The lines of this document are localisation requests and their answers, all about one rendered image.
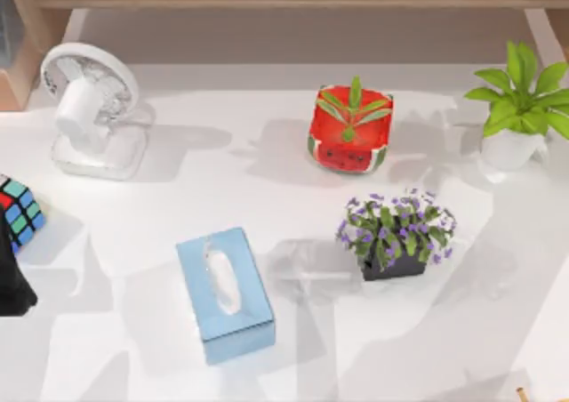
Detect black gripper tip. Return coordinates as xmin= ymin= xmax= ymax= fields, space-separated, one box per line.
xmin=0 ymin=205 xmax=39 ymax=318

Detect green plant in white pot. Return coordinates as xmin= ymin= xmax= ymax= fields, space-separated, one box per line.
xmin=463 ymin=40 xmax=569 ymax=172

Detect purple flowers in black pot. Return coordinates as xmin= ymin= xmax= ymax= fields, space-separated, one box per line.
xmin=335 ymin=188 xmax=458 ymax=282

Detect red watermelon plant pot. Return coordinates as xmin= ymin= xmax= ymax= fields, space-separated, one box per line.
xmin=306 ymin=76 xmax=395 ymax=175

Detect white desk fan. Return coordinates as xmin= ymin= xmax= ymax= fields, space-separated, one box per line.
xmin=39 ymin=41 xmax=151 ymax=181

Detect light blue tissue box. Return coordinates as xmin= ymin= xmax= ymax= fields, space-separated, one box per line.
xmin=175 ymin=226 xmax=277 ymax=366

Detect colourful puzzle cube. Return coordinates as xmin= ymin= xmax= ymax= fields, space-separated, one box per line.
xmin=0 ymin=173 xmax=47 ymax=254

